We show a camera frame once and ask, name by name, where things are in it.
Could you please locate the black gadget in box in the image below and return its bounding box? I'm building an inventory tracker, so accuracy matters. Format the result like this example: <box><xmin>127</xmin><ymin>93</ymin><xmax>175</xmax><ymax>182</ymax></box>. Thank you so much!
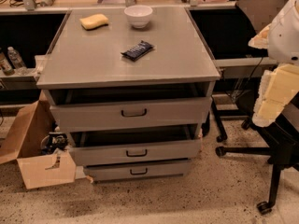
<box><xmin>40</xmin><ymin>133</ymin><xmax>68</xmax><ymax>155</ymax></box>

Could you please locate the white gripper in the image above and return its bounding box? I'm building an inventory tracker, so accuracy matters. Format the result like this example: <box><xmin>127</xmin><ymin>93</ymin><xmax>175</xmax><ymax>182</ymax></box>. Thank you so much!
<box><xmin>248</xmin><ymin>0</ymin><xmax>299</xmax><ymax>127</ymax></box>

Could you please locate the grey drawer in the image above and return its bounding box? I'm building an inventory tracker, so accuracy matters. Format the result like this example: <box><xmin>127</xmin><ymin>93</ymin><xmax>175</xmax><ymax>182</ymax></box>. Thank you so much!
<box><xmin>69</xmin><ymin>139</ymin><xmax>201</xmax><ymax>166</ymax></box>
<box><xmin>84</xmin><ymin>159</ymin><xmax>192</xmax><ymax>181</ymax></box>
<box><xmin>50</xmin><ymin>97</ymin><xmax>211</xmax><ymax>133</ymax></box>

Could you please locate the clear plastic water bottle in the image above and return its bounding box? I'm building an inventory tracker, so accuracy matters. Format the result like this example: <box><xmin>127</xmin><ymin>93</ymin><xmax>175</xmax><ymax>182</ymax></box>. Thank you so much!
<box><xmin>7</xmin><ymin>47</ymin><xmax>28</xmax><ymax>76</ymax></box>

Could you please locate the open cardboard box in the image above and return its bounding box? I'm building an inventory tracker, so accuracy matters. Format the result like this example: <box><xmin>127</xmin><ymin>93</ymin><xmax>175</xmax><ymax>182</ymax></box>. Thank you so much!
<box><xmin>0</xmin><ymin>93</ymin><xmax>76</xmax><ymax>189</ymax></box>

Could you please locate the black office chair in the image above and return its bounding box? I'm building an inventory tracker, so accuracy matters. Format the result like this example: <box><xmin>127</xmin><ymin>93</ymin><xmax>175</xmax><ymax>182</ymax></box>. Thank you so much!
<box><xmin>215</xmin><ymin>91</ymin><xmax>299</xmax><ymax>215</ymax></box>

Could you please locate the grey bottom drawer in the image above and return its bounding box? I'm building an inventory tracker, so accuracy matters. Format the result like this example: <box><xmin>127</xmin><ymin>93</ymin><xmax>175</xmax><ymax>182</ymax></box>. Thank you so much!
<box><xmin>84</xmin><ymin>159</ymin><xmax>192</xmax><ymax>181</ymax></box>

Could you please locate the white bowl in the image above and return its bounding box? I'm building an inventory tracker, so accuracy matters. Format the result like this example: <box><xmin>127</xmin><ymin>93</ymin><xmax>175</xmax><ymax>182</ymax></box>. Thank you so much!
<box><xmin>124</xmin><ymin>5</ymin><xmax>153</xmax><ymax>28</ymax></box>

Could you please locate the grey drawer cabinet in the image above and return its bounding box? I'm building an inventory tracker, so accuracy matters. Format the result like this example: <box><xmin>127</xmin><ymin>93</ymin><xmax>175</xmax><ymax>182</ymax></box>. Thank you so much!
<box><xmin>36</xmin><ymin>6</ymin><xmax>221</xmax><ymax>183</ymax></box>

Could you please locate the yellow sponge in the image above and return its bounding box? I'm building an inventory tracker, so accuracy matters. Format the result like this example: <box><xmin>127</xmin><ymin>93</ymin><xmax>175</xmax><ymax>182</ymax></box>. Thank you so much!
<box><xmin>80</xmin><ymin>14</ymin><xmax>109</xmax><ymax>30</ymax></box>

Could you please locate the dark blue snack packet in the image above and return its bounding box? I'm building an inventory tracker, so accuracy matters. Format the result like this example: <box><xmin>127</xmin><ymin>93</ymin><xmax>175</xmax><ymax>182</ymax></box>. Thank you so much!
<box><xmin>121</xmin><ymin>40</ymin><xmax>154</xmax><ymax>62</ymax></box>

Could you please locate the grey top drawer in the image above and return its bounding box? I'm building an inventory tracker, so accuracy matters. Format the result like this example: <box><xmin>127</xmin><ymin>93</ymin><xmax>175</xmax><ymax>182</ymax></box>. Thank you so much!
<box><xmin>50</xmin><ymin>97</ymin><xmax>211</xmax><ymax>133</ymax></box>

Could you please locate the brown labelled bottle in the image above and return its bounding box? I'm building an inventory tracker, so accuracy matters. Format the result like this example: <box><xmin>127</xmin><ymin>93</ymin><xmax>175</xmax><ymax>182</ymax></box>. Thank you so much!
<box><xmin>0</xmin><ymin>48</ymin><xmax>14</xmax><ymax>76</ymax></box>

